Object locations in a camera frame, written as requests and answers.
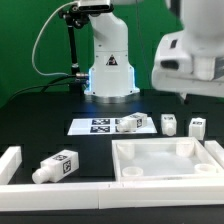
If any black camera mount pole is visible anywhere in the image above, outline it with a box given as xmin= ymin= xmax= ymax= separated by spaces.
xmin=58 ymin=5 xmax=89 ymax=95

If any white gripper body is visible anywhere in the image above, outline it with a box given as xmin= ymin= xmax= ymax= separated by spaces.
xmin=151 ymin=31 xmax=224 ymax=98

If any black cable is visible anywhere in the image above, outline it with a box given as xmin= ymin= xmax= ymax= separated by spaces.
xmin=7 ymin=75 xmax=88 ymax=103

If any white square table top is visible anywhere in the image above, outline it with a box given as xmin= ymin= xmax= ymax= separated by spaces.
xmin=112 ymin=137 xmax=224 ymax=182

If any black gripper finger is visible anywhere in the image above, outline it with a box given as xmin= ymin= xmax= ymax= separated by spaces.
xmin=180 ymin=93 xmax=189 ymax=104

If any white U-shaped obstacle fence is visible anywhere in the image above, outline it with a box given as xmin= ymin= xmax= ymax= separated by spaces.
xmin=0 ymin=141 xmax=224 ymax=211

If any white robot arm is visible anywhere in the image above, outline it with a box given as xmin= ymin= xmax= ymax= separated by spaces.
xmin=85 ymin=0 xmax=224 ymax=98

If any grey cable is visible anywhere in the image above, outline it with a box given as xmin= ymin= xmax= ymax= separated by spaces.
xmin=31 ymin=0 xmax=80 ymax=78

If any white camera on mount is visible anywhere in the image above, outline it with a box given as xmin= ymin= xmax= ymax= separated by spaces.
xmin=77 ymin=0 xmax=111 ymax=12

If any white marker sheet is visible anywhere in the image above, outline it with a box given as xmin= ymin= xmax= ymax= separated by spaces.
xmin=67 ymin=117 xmax=157 ymax=136

